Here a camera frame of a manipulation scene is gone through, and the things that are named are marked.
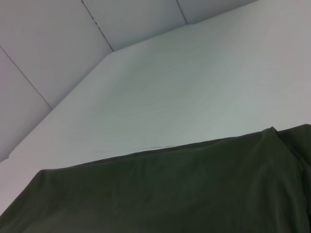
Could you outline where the dark green t-shirt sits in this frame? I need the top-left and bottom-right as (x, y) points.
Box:
(0, 123), (311, 233)

